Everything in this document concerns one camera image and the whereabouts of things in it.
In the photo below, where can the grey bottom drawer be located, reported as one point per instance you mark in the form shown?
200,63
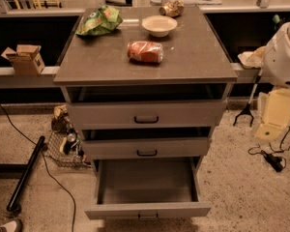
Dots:
147,189

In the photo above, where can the grey drawer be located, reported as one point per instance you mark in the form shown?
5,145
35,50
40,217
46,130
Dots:
147,143
146,106
147,189

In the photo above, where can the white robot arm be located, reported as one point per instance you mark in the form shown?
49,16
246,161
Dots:
276,59

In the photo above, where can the grey top drawer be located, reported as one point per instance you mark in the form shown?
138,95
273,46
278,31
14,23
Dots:
146,106

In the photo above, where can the grey drawer cabinet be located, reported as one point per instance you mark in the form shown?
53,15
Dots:
191,55

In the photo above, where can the grey middle drawer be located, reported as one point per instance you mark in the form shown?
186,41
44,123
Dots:
147,143

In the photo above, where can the orange soda can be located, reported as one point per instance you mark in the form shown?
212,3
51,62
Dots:
145,52

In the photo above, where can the white bowl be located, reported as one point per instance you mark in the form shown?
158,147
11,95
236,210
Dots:
159,25

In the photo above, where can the brown toy figure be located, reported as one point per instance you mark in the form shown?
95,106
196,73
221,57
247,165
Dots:
60,118

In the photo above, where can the green chip bag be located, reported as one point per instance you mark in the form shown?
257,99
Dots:
102,21

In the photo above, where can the reacher grabber tool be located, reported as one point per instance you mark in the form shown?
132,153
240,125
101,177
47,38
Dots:
246,110

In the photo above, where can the crushed gold can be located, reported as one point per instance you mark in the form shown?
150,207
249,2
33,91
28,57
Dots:
172,8

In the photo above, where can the white takeout tray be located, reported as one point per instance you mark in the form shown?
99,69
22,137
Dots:
251,59

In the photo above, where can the black table leg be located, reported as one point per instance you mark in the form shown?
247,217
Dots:
13,205

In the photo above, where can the small cardboard box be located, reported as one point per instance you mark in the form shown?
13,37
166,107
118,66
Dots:
26,59

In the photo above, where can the yellow foam container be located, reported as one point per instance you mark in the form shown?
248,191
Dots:
274,114

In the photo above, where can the black power adapter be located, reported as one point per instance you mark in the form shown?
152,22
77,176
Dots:
273,161

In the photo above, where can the grey shoe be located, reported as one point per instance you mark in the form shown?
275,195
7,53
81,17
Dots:
12,226

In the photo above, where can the wire basket with items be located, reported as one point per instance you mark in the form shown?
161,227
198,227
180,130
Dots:
64,149

